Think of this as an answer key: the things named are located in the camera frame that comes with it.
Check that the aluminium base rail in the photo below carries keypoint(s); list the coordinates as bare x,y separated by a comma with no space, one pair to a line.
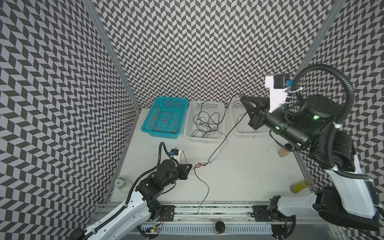
214,219

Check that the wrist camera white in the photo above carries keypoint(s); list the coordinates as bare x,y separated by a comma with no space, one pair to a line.
278,86
175,155

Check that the brown spice bottle black cap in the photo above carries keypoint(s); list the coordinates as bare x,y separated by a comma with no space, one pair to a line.
285,150

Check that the white plastic basket right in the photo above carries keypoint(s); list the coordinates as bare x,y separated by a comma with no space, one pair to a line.
240,118

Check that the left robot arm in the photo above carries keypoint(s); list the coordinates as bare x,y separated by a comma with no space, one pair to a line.
141,204

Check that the white plastic basket middle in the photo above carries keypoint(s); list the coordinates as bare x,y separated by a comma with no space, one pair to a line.
205,122

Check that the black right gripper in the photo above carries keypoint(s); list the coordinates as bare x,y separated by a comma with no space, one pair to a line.
259,117

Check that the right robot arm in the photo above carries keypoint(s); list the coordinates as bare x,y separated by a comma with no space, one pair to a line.
314,124

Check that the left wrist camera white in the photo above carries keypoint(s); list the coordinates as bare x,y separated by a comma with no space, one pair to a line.
175,155

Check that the teal plastic basket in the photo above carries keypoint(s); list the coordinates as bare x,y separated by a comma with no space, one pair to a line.
166,117

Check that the aluminium corner post left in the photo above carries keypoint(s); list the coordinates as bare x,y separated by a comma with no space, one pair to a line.
93,14

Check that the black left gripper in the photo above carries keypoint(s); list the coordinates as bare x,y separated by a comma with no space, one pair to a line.
185,172

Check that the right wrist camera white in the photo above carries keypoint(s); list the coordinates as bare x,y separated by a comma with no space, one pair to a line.
278,86

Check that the aluminium corner post right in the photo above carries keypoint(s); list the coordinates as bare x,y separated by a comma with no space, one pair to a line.
324,29

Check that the aluminium corner post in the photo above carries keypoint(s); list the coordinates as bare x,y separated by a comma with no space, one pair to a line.
93,14
324,29

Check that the white plastic basket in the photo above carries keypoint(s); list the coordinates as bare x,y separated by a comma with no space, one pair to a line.
240,118
205,122

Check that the yellow liquid bottle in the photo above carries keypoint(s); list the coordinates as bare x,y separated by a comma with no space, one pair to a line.
301,185

